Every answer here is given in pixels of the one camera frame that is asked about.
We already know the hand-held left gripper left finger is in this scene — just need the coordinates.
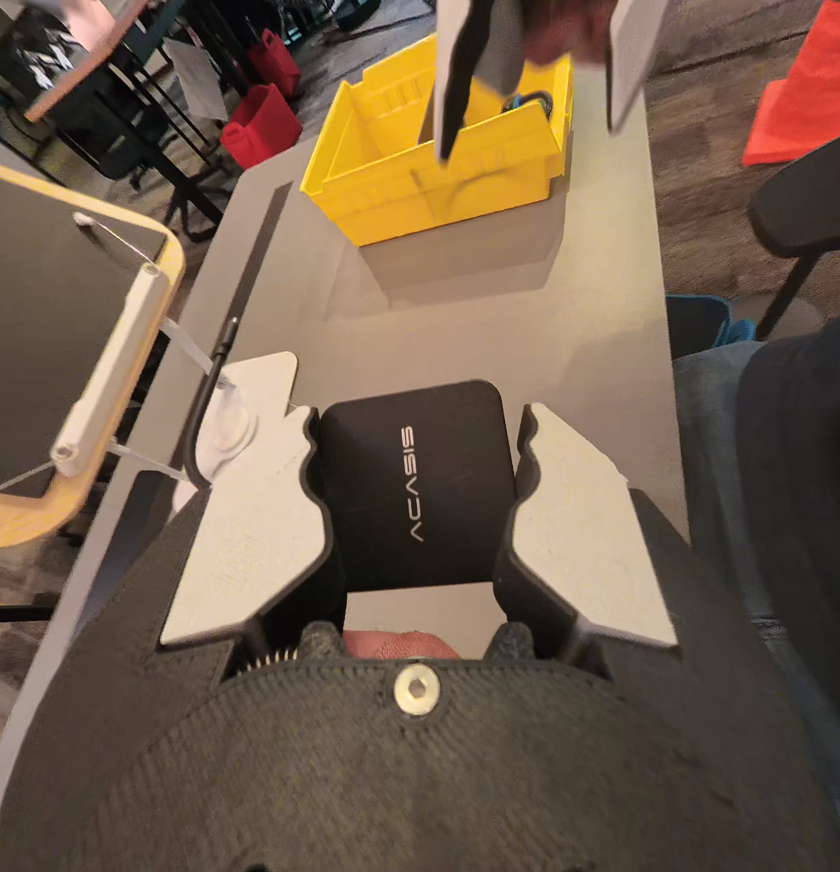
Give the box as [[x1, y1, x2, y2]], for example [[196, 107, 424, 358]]
[[159, 405, 346, 647]]

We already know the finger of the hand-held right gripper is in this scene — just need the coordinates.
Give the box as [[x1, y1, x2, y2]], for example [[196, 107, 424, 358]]
[[605, 0, 671, 135], [431, 0, 530, 163]]

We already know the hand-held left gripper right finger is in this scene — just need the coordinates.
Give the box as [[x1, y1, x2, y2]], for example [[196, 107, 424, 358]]
[[495, 402, 680, 660]]

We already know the black adapter box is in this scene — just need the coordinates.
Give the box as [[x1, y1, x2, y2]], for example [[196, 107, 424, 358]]
[[318, 379, 517, 592]]

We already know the yellow plastic bin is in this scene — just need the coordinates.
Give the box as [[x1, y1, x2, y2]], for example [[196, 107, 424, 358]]
[[300, 34, 574, 248]]

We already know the orange traffic cone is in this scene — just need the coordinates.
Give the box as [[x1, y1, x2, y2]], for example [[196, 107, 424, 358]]
[[741, 0, 840, 168]]

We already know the person's dark top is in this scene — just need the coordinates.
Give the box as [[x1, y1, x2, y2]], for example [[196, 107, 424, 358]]
[[736, 317, 840, 689]]

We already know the black office chair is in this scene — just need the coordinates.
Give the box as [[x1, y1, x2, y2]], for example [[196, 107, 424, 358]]
[[747, 146, 840, 342]]

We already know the white paper sheet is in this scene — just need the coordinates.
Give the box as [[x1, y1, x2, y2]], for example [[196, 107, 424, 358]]
[[162, 37, 229, 124]]

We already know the white tablet stand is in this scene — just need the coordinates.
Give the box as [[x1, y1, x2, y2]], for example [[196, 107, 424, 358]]
[[0, 160, 187, 549]]

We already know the wood-edged table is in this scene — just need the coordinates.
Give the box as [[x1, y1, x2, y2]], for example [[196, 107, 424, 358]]
[[25, 0, 154, 124]]

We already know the thin black cable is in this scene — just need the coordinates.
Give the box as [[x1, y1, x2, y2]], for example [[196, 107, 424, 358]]
[[184, 315, 244, 490]]

